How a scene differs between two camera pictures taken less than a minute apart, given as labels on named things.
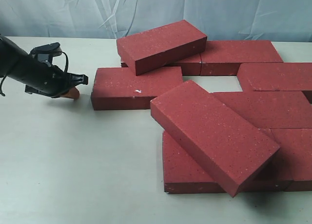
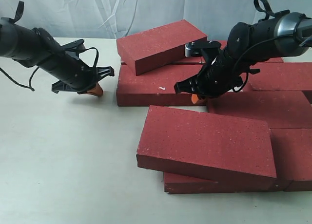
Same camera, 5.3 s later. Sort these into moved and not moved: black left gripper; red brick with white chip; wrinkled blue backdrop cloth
Moved: red brick with white chip; black left gripper
Not moved: wrinkled blue backdrop cloth
